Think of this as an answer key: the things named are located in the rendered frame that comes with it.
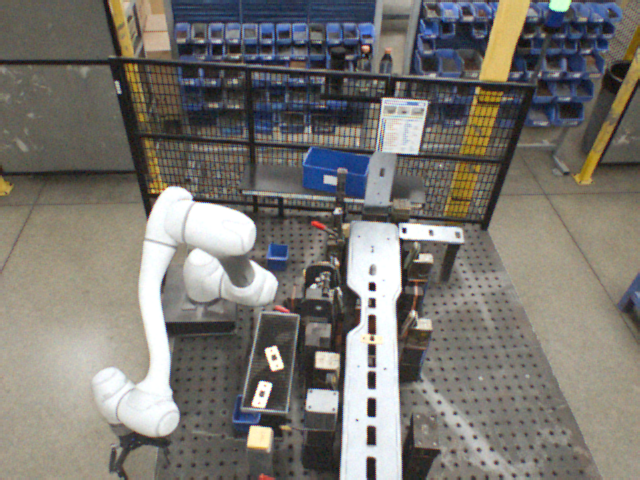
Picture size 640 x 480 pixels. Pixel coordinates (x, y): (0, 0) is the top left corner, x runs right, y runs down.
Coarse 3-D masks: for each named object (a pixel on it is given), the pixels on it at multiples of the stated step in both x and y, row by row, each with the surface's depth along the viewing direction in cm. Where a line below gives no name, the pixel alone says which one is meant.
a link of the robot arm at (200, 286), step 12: (192, 252) 214; (204, 252) 214; (192, 264) 210; (204, 264) 210; (216, 264) 212; (192, 276) 212; (204, 276) 211; (216, 276) 212; (192, 288) 217; (204, 288) 214; (216, 288) 213; (204, 300) 222
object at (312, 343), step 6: (306, 336) 183; (312, 336) 183; (318, 336) 183; (306, 342) 181; (312, 342) 181; (318, 342) 182; (306, 348) 182; (312, 348) 182; (318, 348) 182; (306, 354) 185; (312, 354) 184; (306, 360) 188; (312, 360) 187; (306, 366) 190; (312, 366) 190; (306, 372) 193; (312, 372) 192; (306, 378) 196; (312, 378) 195; (306, 384) 198; (312, 384) 198; (306, 390) 201; (306, 396) 204
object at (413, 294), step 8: (408, 288) 215; (416, 288) 215; (408, 296) 214; (416, 296) 213; (408, 304) 218; (416, 304) 217; (408, 312) 221; (400, 320) 229; (400, 328) 229; (400, 336) 232
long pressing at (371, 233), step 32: (352, 224) 241; (384, 224) 242; (352, 256) 226; (384, 256) 227; (352, 288) 213; (384, 288) 213; (384, 320) 202; (352, 352) 190; (384, 352) 191; (352, 384) 181; (384, 384) 181; (352, 416) 172; (384, 416) 173; (352, 448) 164; (384, 448) 165
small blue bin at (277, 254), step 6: (270, 246) 262; (276, 246) 262; (282, 246) 262; (288, 246) 260; (270, 252) 263; (276, 252) 264; (282, 252) 264; (270, 258) 254; (276, 258) 266; (282, 258) 266; (270, 264) 257; (276, 264) 256; (282, 264) 256; (282, 270) 259
